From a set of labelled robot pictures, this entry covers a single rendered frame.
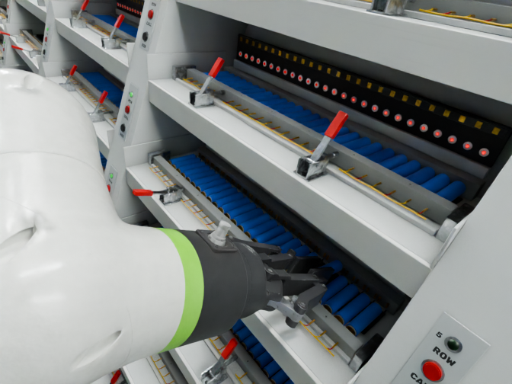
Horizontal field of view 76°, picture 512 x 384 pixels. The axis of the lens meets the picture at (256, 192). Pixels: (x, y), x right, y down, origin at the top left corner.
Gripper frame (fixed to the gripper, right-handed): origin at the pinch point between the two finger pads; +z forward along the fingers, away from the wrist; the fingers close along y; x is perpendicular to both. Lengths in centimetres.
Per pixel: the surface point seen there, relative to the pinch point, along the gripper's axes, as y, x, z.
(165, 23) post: 48, -22, -8
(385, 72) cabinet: 10.6, -31.6, 8.8
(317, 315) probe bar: -4.3, 4.0, -0.6
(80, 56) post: 118, -4, 6
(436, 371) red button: -17.7, -3.1, -7.6
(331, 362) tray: -9.1, 7.0, -1.5
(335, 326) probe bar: -6.9, 3.5, -0.1
